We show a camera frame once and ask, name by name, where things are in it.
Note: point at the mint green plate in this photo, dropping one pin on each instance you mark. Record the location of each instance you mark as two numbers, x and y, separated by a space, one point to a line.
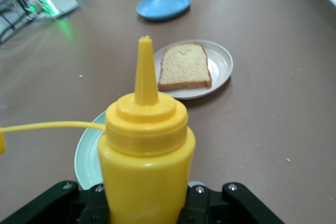
86 155

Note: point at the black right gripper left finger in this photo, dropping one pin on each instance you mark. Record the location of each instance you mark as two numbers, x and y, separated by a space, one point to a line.
52 205

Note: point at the brown toasted bread slice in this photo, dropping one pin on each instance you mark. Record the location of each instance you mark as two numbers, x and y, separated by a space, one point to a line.
185 66

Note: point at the blue plate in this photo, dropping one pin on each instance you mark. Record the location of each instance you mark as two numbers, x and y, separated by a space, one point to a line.
164 5

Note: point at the beige plate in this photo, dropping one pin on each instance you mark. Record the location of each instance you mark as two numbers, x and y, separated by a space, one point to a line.
220 64

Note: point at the small bread crumb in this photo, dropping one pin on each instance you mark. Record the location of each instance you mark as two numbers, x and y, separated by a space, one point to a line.
81 76

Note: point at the yellow mustard squeeze bottle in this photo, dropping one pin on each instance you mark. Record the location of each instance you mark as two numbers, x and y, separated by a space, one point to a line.
147 161

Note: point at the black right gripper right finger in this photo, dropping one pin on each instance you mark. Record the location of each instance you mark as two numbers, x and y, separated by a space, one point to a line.
236 205

